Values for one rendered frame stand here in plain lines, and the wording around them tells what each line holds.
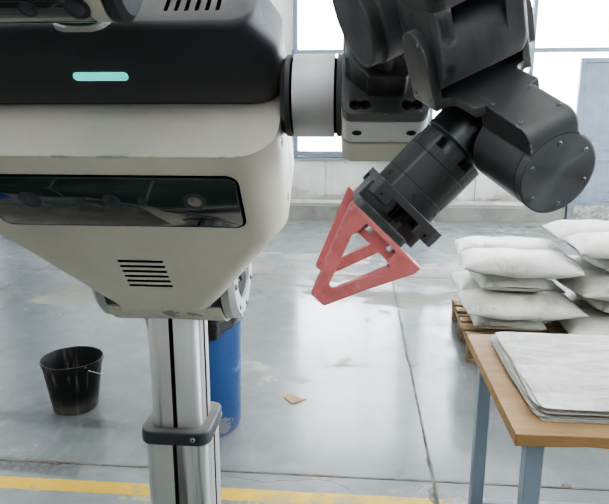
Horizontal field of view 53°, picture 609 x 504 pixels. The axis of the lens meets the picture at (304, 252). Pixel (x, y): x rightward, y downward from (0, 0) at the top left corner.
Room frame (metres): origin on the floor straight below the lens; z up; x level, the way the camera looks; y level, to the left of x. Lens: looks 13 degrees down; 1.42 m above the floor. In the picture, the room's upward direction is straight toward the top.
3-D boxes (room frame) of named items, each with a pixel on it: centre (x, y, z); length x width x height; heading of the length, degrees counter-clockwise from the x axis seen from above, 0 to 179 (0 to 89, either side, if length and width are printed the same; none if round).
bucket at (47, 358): (2.79, 1.14, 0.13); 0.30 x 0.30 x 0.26
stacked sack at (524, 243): (3.88, -1.33, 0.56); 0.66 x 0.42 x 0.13; 80
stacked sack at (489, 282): (3.71, -1.26, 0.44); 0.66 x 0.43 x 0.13; 175
